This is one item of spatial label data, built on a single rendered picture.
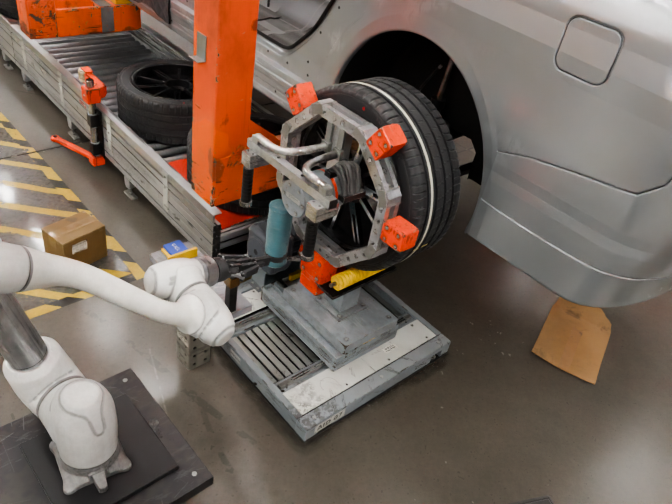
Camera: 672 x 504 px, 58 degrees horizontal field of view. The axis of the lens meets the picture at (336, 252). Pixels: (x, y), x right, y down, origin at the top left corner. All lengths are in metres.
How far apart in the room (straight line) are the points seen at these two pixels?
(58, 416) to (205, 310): 0.46
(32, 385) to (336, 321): 1.17
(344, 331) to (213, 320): 0.94
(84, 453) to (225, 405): 0.77
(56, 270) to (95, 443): 0.54
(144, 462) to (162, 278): 0.56
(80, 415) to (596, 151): 1.56
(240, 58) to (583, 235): 1.29
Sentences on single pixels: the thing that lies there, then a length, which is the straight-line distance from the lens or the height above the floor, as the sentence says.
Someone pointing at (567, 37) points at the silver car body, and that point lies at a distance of 1.88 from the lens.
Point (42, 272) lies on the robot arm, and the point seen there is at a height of 1.02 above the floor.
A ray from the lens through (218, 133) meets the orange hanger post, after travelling 2.33.
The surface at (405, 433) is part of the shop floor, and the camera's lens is 2.47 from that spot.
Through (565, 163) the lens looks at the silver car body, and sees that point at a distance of 1.93.
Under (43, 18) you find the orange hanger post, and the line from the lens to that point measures 4.06.
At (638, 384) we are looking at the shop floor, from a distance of 3.15.
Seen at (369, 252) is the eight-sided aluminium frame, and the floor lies 0.75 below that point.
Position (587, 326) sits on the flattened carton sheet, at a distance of 3.29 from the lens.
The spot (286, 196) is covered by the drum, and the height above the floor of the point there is 0.84.
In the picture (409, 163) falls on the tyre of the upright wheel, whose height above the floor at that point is 1.06.
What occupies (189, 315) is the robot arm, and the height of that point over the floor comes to 0.82.
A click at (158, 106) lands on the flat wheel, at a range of 3.36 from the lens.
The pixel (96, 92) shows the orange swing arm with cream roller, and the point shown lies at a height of 0.49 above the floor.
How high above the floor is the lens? 1.91
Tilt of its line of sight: 37 degrees down
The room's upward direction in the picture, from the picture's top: 11 degrees clockwise
